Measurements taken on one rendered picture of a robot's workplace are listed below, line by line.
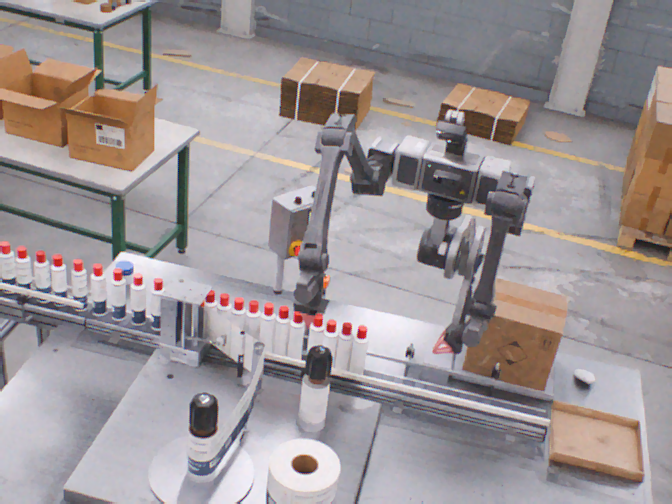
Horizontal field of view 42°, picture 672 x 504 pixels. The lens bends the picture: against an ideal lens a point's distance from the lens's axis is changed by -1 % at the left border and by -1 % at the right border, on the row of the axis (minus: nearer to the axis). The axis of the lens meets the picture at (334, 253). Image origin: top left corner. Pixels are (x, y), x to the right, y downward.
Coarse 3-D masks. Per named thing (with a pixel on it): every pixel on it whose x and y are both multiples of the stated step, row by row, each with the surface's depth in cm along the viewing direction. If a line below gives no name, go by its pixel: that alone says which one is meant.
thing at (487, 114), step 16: (448, 96) 710; (464, 96) 714; (480, 96) 717; (496, 96) 720; (464, 112) 691; (480, 112) 686; (496, 112) 692; (512, 112) 696; (480, 128) 693; (496, 128) 687; (512, 128) 682
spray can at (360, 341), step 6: (360, 330) 288; (366, 330) 288; (354, 336) 291; (360, 336) 289; (366, 336) 291; (354, 342) 290; (360, 342) 289; (366, 342) 290; (354, 348) 291; (360, 348) 290; (366, 348) 292; (354, 354) 292; (360, 354) 292; (354, 360) 294; (360, 360) 293; (354, 366) 295; (360, 366) 295; (354, 372) 296; (360, 372) 296
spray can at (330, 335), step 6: (330, 324) 289; (324, 330) 293; (330, 330) 290; (324, 336) 291; (330, 336) 290; (336, 336) 291; (324, 342) 292; (330, 342) 291; (336, 342) 293; (330, 348) 293
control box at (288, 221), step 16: (304, 192) 282; (272, 208) 278; (288, 208) 272; (304, 208) 274; (272, 224) 281; (288, 224) 274; (304, 224) 278; (272, 240) 283; (288, 240) 277; (288, 256) 280
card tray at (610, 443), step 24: (552, 408) 303; (576, 408) 301; (552, 432) 293; (576, 432) 294; (600, 432) 295; (624, 432) 297; (552, 456) 281; (576, 456) 281; (600, 456) 286; (624, 456) 287
